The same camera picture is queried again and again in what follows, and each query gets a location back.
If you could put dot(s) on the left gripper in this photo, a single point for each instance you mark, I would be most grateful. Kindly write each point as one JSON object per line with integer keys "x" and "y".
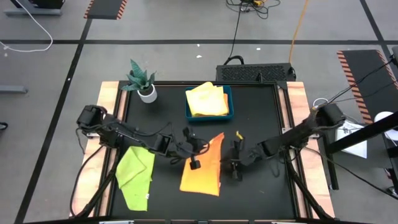
{"x": 186, "y": 149}

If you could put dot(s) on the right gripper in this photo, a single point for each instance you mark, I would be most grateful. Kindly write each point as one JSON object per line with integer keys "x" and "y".
{"x": 250, "y": 158}

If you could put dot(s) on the yellow microfiber towel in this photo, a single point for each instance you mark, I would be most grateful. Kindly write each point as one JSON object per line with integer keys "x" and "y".
{"x": 206, "y": 102}

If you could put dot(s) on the lime green microfiber towel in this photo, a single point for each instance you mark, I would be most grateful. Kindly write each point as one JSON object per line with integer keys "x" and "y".
{"x": 133, "y": 180}

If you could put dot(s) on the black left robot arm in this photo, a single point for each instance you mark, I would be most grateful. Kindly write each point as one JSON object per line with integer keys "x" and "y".
{"x": 124, "y": 135}

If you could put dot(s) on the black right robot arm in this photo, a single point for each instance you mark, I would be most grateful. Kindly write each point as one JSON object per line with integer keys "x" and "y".
{"x": 298, "y": 133}

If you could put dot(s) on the blue plastic bin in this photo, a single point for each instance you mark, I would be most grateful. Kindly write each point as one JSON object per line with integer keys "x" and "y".
{"x": 210, "y": 119}

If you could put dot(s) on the silver mounting plate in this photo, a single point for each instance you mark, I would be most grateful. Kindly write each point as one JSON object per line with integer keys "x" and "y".
{"x": 285, "y": 130}

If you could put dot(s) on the snake plant in white pot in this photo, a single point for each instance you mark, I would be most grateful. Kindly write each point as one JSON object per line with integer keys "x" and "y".
{"x": 148, "y": 95}

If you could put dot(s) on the wooden side board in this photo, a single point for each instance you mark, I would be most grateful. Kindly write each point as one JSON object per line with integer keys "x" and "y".
{"x": 297, "y": 96}
{"x": 107, "y": 93}

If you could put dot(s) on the black computer case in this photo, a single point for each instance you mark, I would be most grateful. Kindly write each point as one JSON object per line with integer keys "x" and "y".
{"x": 255, "y": 73}

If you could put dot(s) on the white paper sheets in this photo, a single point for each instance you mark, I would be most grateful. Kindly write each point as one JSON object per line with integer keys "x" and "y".
{"x": 357, "y": 149}

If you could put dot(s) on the black metal beam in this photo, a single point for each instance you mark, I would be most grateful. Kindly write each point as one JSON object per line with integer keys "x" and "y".
{"x": 367, "y": 132}

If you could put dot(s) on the white round object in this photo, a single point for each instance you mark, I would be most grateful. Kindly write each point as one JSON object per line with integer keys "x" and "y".
{"x": 384, "y": 116}

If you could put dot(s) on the hazard-striped black floor mat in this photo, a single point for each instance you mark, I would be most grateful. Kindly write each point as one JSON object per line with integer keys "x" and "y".
{"x": 105, "y": 9}
{"x": 363, "y": 62}

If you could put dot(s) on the grey metal bar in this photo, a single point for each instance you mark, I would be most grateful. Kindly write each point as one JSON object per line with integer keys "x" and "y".
{"x": 12, "y": 89}

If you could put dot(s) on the black desktop computer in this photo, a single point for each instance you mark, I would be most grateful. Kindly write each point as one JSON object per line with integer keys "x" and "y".
{"x": 48, "y": 3}

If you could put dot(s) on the black aluminium table frame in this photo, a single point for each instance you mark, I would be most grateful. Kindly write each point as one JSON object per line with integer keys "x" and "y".
{"x": 202, "y": 83}

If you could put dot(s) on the silver aluminium bracket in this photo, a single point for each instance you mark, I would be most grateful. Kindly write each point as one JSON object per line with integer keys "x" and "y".
{"x": 116, "y": 222}
{"x": 289, "y": 222}

